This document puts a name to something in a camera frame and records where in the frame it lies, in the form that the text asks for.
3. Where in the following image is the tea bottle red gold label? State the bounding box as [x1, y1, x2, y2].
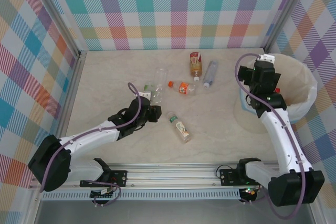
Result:
[190, 52, 203, 82]

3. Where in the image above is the bin with white bag liner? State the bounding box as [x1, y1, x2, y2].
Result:
[233, 52, 319, 134]

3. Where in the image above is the crushed clear plastic bottle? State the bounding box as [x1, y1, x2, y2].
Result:
[152, 68, 169, 104]

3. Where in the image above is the white label bottle green neck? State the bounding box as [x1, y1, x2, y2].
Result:
[166, 111, 193, 145]

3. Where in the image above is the clear bluish bottle white cap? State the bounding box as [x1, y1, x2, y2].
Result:
[203, 60, 219, 89]

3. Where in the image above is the orange cap orange label bottle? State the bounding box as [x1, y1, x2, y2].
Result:
[167, 81, 197, 96]

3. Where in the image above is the small circuit board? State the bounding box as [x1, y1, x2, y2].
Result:
[239, 187, 259, 199]
[90, 187, 118, 200]

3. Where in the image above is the grey metal sheet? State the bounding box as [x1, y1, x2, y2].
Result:
[34, 199, 316, 224]

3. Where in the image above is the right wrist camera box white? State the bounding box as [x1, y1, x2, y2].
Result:
[258, 54, 276, 63]

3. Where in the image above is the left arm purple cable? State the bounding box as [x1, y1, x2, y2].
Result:
[39, 82, 144, 207]

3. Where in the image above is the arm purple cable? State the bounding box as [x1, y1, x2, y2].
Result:
[235, 52, 308, 220]
[39, 82, 144, 207]

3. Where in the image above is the aluminium side rail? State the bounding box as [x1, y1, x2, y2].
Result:
[56, 50, 87, 137]

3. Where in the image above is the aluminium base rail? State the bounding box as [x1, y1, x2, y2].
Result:
[28, 155, 320, 191]

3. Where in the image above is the aluminium frame post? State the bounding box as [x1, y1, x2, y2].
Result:
[262, 0, 312, 55]
[31, 0, 89, 61]

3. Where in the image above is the slotted grey cable duct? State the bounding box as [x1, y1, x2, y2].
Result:
[41, 191, 242, 201]

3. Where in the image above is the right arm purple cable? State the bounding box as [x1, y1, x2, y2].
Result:
[235, 52, 308, 220]

